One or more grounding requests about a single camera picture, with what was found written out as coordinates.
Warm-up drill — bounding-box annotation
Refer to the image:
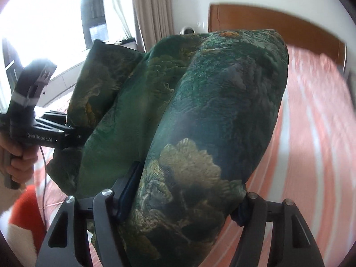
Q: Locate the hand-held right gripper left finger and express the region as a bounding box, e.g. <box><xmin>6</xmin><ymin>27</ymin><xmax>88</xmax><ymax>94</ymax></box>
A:
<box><xmin>35</xmin><ymin>161</ymin><xmax>144</xmax><ymax>267</ymax></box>

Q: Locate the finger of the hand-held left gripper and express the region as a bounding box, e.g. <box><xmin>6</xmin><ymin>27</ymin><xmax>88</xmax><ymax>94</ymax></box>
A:
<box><xmin>64</xmin><ymin>127</ymin><xmax>93</xmax><ymax>148</ymax></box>
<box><xmin>35</xmin><ymin>111</ymin><xmax>75</xmax><ymax>131</ymax></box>

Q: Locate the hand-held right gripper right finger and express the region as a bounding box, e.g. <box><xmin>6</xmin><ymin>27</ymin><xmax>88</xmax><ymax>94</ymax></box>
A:
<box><xmin>229</xmin><ymin>191</ymin><xmax>324</xmax><ymax>267</ymax></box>

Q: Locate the green patterned pillow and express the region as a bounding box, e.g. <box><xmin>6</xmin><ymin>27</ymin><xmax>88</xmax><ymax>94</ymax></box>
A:
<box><xmin>46</xmin><ymin>28</ymin><xmax>289</xmax><ymax>267</ymax></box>

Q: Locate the person's left hand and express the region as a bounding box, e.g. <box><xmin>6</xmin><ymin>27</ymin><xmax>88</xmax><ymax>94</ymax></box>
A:
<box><xmin>0</xmin><ymin>138</ymin><xmax>38</xmax><ymax>185</ymax></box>

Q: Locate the white window bench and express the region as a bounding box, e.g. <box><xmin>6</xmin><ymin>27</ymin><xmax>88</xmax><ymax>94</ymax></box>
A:
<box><xmin>42</xmin><ymin>58</ymin><xmax>92</xmax><ymax>109</ymax></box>

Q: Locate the pink striped bedsheet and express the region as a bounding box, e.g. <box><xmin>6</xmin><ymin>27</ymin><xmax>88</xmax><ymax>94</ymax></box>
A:
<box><xmin>33</xmin><ymin>44</ymin><xmax>356</xmax><ymax>267</ymax></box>

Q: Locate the red white fleece garment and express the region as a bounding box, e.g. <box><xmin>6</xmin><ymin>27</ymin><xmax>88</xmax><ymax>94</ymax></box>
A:
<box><xmin>6</xmin><ymin>185</ymin><xmax>46</xmax><ymax>256</ymax></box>

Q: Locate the window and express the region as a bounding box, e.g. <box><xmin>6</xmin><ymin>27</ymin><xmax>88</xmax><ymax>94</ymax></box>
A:
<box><xmin>0</xmin><ymin>0</ymin><xmax>137</xmax><ymax>112</ymax></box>

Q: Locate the beige curtain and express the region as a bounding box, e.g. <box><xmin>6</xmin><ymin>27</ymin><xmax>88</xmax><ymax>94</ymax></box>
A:
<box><xmin>131</xmin><ymin>0</ymin><xmax>174</xmax><ymax>53</ymax></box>

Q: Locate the wooden headboard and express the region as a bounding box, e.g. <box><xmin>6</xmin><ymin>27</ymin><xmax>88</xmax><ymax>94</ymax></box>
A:
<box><xmin>208</xmin><ymin>3</ymin><xmax>347</xmax><ymax>74</ymax></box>

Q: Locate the black cable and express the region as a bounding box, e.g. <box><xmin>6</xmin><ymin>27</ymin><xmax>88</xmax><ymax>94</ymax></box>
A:
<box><xmin>38</xmin><ymin>145</ymin><xmax>48</xmax><ymax>223</ymax></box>

